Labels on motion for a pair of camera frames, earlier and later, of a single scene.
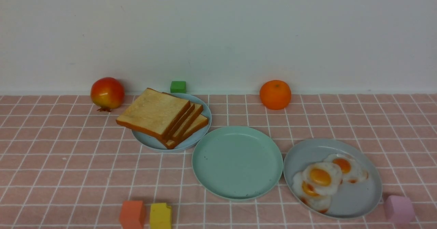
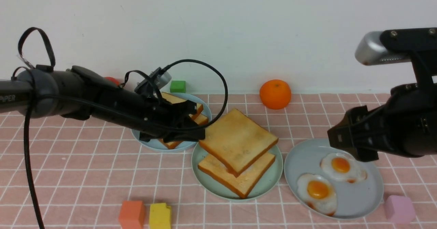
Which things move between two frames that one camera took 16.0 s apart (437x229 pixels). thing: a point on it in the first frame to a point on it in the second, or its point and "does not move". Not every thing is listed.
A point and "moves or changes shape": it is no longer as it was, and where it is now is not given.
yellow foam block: (160, 216) does not move
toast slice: (154, 113) moves or changes shape
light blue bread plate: (156, 142) does not move
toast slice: (170, 140) moves or changes shape
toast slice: (196, 124) does not move
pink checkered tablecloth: (64, 164) does not move
